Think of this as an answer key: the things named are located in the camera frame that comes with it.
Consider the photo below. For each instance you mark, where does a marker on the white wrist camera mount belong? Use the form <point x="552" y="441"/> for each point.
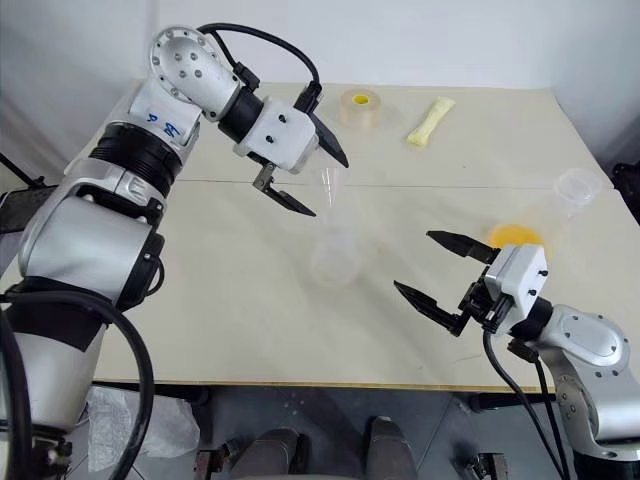
<point x="282" y="132"/>
<point x="520" y="280"/>

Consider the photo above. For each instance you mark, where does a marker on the black object beside table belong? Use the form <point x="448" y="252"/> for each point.
<point x="627" y="190"/>

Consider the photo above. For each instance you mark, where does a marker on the dark metal bracket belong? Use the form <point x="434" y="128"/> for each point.
<point x="215" y="462"/>
<point x="490" y="465"/>

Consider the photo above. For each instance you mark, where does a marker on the large flask with orange liquid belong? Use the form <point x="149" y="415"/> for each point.
<point x="515" y="234"/>

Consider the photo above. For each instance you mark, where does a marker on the dark rounded shape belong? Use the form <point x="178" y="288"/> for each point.
<point x="392" y="450"/>
<point x="272" y="455"/>

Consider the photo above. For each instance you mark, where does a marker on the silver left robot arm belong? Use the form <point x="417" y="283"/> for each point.
<point x="95" y="235"/>

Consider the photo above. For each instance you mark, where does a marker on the small clear plastic flask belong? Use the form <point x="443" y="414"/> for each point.
<point x="335" y="265"/>

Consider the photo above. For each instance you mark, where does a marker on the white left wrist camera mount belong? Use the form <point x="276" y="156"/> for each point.
<point x="282" y="132"/>

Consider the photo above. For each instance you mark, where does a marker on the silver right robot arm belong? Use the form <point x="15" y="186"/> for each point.
<point x="590" y="360"/>

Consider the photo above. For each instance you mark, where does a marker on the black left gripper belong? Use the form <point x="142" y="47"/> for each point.
<point x="264" y="177"/>

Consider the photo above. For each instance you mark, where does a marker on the black stand pole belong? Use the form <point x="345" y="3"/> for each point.
<point x="20" y="172"/>

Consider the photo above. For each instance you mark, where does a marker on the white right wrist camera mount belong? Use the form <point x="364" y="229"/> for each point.
<point x="520" y="280"/>

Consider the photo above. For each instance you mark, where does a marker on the clear tape roll yellow core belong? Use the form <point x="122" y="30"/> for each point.
<point x="361" y="107"/>

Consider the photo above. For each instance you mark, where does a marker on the black flat tray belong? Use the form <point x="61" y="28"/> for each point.
<point x="20" y="210"/>

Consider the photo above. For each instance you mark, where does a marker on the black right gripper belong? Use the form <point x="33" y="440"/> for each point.
<point x="482" y="305"/>

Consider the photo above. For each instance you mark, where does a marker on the crumpled clear plastic bag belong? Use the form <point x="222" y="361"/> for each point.
<point x="125" y="425"/>

